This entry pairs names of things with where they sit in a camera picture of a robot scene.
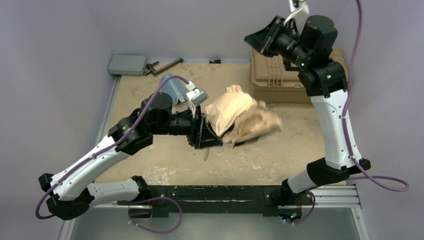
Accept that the beige umbrella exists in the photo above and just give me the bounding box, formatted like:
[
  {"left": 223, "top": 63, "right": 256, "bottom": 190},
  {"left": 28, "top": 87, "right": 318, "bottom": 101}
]
[{"left": 204, "top": 85, "right": 283, "bottom": 148}]

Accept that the light blue umbrella case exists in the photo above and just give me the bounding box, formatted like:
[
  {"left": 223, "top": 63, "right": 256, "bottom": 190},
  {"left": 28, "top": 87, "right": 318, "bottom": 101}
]
[{"left": 161, "top": 78, "right": 187, "bottom": 106}]

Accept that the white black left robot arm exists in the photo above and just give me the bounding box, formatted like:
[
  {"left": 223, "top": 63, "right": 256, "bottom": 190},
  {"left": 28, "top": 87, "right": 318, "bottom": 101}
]
[{"left": 38, "top": 88, "right": 223, "bottom": 221}]

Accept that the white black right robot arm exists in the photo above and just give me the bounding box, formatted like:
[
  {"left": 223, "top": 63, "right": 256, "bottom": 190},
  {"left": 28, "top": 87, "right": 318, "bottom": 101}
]
[{"left": 244, "top": 15, "right": 371, "bottom": 206}]

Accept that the tan plastic hard case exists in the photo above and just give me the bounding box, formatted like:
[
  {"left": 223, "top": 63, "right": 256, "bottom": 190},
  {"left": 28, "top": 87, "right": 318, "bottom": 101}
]
[{"left": 249, "top": 47, "right": 349, "bottom": 104}]

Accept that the small black clip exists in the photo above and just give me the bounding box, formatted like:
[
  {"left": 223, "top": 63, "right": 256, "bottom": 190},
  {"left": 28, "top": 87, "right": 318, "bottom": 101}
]
[{"left": 208, "top": 59, "right": 222, "bottom": 64}]

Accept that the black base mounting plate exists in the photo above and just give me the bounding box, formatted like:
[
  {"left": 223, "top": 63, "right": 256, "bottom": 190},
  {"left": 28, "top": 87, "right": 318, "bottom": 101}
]
[{"left": 117, "top": 185, "right": 313, "bottom": 218}]

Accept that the black metal clamp tool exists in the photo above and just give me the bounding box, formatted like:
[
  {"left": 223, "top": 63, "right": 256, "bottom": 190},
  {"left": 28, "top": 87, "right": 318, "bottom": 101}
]
[{"left": 143, "top": 57, "right": 184, "bottom": 76}]

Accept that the grey flat pad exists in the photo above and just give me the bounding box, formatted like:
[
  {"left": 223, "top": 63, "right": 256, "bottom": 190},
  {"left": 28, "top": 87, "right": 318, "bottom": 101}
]
[{"left": 107, "top": 54, "right": 147, "bottom": 76}]

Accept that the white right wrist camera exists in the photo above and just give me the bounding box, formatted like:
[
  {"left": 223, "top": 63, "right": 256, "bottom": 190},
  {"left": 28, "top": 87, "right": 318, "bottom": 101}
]
[{"left": 283, "top": 0, "right": 310, "bottom": 26}]

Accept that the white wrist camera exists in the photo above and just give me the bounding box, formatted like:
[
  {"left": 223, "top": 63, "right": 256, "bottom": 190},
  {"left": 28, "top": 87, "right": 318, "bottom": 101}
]
[
  {"left": 283, "top": 0, "right": 310, "bottom": 26},
  {"left": 186, "top": 81, "right": 209, "bottom": 118}
]

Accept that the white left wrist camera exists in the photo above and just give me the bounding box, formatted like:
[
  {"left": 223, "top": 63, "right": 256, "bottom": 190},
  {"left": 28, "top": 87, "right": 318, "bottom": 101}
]
[{"left": 186, "top": 81, "right": 209, "bottom": 118}]

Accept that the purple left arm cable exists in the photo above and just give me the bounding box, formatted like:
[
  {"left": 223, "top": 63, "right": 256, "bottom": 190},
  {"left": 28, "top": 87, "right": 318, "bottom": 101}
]
[{"left": 35, "top": 75, "right": 191, "bottom": 220}]

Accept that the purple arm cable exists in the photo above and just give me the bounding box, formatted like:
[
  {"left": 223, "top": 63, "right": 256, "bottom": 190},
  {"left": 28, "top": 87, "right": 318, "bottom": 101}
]
[
  {"left": 341, "top": 0, "right": 411, "bottom": 193},
  {"left": 35, "top": 75, "right": 191, "bottom": 220}
]

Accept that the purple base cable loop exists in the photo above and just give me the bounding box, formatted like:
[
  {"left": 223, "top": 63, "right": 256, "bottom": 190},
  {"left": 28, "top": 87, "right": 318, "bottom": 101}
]
[{"left": 127, "top": 197, "right": 183, "bottom": 235}]

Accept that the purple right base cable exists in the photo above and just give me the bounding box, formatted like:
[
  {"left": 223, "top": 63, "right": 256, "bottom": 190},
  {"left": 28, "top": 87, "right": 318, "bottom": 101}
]
[{"left": 279, "top": 188, "right": 315, "bottom": 226}]

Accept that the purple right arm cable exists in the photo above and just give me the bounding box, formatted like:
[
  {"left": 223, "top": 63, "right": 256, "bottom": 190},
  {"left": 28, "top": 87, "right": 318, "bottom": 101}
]
[{"left": 341, "top": 0, "right": 411, "bottom": 193}]

